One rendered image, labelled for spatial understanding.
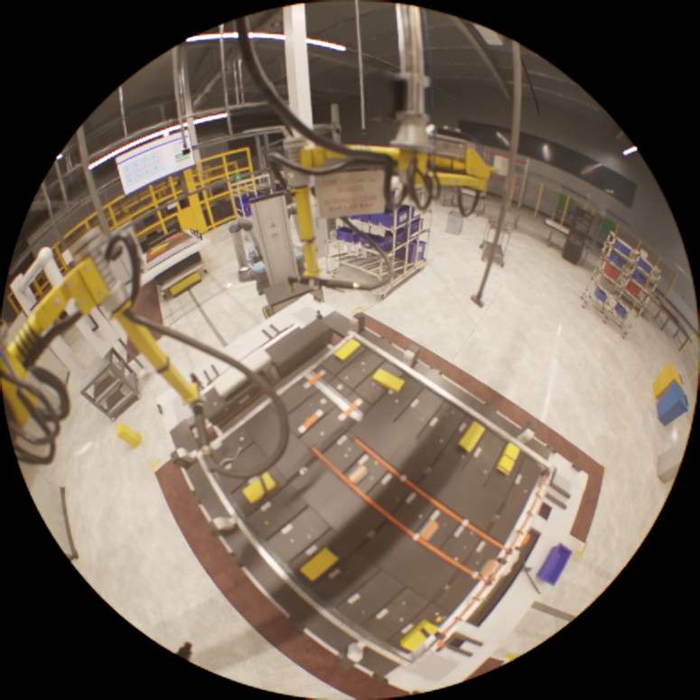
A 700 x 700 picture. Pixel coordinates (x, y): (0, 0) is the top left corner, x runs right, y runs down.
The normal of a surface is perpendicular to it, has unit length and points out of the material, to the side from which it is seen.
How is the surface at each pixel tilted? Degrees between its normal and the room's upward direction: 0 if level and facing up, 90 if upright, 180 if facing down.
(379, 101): 90
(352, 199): 90
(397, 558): 0
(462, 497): 0
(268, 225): 90
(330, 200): 90
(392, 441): 0
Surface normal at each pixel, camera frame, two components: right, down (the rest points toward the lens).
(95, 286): 0.94, 0.23
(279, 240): 0.50, 0.63
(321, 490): -0.04, -0.67
